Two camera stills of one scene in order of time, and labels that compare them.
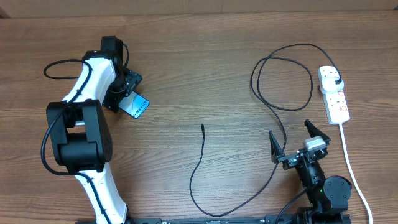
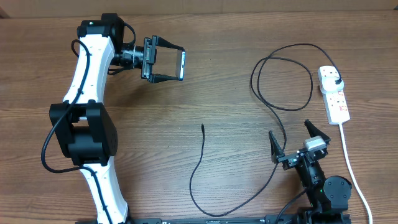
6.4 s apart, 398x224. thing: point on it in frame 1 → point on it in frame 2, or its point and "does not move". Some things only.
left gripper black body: x=116 y=92 → x=148 y=55
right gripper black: x=288 y=160 does not move
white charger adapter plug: x=329 y=86 does not move
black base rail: x=239 y=219 does not move
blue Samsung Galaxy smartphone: x=134 y=104 → x=183 y=65
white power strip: x=336 y=102 does not move
